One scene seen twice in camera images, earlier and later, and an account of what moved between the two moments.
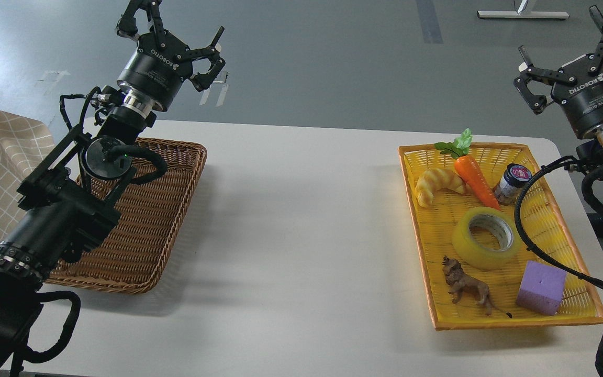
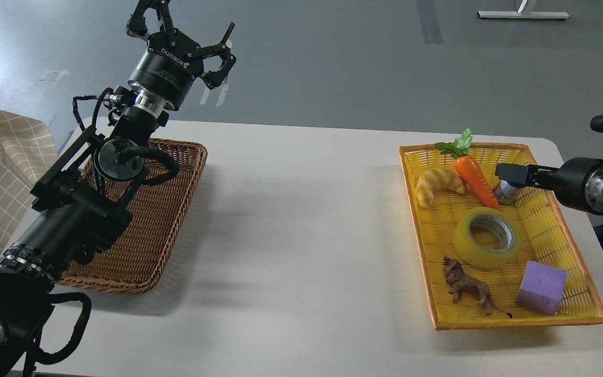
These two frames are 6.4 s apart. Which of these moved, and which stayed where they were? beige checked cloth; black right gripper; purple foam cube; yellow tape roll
Moved: black right gripper
Stayed: beige checked cloth; purple foam cube; yellow tape roll
